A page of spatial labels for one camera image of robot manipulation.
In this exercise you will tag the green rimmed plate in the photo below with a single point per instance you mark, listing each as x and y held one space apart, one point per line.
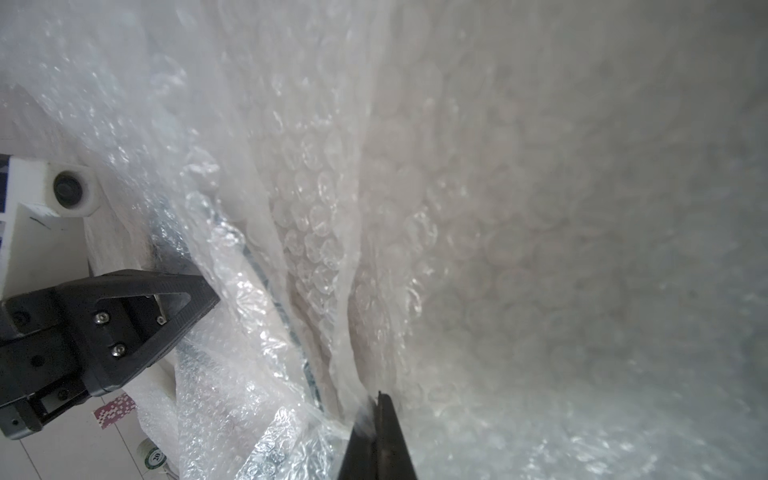
226 260

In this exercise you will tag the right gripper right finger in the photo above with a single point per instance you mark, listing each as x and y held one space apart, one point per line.
393 461

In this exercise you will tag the pink patterned small object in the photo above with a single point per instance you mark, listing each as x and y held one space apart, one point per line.
114 410

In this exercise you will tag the bubble wrap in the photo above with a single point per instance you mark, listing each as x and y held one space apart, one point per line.
539 226

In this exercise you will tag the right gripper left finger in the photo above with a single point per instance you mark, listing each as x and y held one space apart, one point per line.
359 460

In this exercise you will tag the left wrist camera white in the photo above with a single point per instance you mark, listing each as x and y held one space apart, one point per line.
43 207

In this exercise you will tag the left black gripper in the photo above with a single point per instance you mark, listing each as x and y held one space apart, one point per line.
63 346

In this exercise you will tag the green patterned roll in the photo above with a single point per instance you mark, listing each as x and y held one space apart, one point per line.
153 459

